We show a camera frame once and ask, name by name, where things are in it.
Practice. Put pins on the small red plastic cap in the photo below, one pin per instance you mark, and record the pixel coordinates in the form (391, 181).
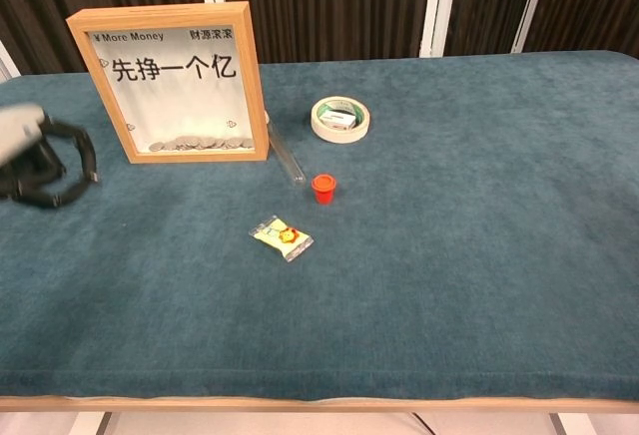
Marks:
(324, 190)

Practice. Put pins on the lion print candy packet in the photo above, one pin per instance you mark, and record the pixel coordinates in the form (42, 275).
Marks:
(282, 238)

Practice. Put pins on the wooden coin box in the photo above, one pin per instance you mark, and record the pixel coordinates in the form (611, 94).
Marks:
(249, 81)

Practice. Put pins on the teal velvet table cloth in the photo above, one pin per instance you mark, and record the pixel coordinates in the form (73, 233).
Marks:
(449, 255)

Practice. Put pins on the wooden table edge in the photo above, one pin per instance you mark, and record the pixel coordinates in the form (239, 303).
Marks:
(299, 404)

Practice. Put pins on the small white green box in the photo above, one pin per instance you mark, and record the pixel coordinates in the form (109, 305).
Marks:
(339, 120)

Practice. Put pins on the beige masking tape roll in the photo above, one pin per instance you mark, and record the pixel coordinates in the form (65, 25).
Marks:
(319, 129)

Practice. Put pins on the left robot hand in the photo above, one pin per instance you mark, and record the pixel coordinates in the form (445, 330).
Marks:
(20, 126)

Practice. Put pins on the clear glass test tube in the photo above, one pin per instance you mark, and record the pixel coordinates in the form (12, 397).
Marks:
(287, 155)

